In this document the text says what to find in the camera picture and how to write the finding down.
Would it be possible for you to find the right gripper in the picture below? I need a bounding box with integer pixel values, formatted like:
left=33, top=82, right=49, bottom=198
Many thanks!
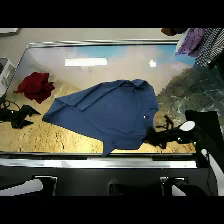
left=143, top=126, right=178, bottom=150

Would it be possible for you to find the blue polo shirt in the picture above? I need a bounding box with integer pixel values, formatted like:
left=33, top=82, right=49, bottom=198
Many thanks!
left=42, top=78, right=160, bottom=158

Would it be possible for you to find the purple garment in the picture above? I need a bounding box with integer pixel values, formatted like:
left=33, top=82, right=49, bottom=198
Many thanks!
left=175, top=27, right=207, bottom=58

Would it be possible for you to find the black and white checked garment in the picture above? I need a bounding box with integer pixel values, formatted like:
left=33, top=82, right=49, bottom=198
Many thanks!
left=194, top=27, right=224, bottom=68

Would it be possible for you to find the red garment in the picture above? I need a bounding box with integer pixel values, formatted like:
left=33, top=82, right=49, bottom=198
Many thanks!
left=13, top=71, right=56, bottom=105

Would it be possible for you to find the silver frame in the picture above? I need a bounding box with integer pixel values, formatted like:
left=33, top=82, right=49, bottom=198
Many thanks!
left=0, top=156, right=199, bottom=197

